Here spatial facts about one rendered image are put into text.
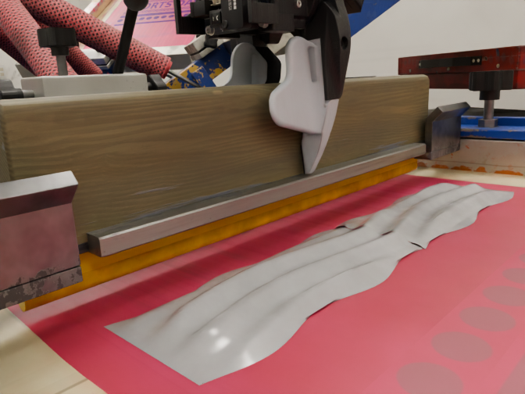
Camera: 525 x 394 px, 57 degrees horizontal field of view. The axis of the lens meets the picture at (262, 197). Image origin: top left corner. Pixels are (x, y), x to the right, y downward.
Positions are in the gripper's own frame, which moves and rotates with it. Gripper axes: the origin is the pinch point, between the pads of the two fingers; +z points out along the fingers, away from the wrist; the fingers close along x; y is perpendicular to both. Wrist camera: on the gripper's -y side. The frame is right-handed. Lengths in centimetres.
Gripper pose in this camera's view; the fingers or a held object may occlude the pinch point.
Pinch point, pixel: (291, 152)
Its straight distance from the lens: 36.6
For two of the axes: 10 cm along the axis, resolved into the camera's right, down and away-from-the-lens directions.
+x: 7.3, 1.3, -6.7
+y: -6.8, 2.1, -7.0
